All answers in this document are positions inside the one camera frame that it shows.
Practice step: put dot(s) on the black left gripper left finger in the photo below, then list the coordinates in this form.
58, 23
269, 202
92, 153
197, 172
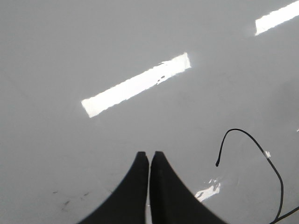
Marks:
126, 205

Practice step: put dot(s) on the white whiteboard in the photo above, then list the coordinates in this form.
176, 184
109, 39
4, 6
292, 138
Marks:
86, 84

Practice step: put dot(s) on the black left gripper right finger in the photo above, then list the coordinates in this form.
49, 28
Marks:
171, 202

